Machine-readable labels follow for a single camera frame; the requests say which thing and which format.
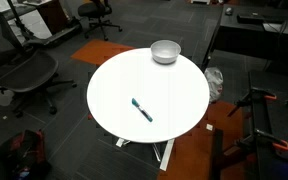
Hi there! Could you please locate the teal pen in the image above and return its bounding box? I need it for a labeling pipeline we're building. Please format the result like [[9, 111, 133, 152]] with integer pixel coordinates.
[[131, 98, 153, 122]]

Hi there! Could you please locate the white metal bowl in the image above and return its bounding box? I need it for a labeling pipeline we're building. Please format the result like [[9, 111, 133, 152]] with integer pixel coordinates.
[[150, 40, 181, 64]]

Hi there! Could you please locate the white table base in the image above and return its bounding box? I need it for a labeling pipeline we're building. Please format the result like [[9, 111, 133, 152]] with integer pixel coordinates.
[[113, 138, 175, 172]]

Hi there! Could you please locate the white plastic bag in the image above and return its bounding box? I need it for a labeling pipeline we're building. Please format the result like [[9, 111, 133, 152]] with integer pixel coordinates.
[[204, 67, 224, 103]]

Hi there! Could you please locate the black office chair far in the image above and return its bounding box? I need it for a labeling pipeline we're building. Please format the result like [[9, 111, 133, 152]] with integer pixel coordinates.
[[78, 0, 123, 41]]

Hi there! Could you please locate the black stand base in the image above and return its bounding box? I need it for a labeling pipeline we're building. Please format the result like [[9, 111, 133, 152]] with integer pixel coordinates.
[[6, 0, 82, 46]]

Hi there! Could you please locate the black keyboard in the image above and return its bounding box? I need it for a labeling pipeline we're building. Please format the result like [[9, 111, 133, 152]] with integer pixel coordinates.
[[237, 13, 264, 24]]

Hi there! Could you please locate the red and black bag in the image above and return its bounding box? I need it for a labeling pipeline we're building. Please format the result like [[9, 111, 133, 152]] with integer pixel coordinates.
[[0, 130, 51, 180]]

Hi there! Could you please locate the black mesh office chair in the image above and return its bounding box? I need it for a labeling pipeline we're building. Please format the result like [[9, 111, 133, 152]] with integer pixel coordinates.
[[0, 12, 77, 117]]

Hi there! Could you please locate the black desk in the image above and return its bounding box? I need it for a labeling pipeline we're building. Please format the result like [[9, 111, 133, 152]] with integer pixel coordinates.
[[200, 5, 288, 75]]

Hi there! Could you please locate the orange handled clamp upper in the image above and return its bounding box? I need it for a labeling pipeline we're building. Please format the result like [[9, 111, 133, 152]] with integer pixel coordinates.
[[228, 88, 277, 117]]

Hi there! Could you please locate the orange handled clamp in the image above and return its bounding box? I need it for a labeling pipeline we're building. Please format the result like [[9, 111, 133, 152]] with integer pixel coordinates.
[[234, 128, 288, 153], [228, 88, 277, 117]]

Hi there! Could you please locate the orange handled clamp lower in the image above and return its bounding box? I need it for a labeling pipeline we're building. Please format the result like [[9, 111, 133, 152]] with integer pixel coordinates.
[[234, 128, 288, 153]]

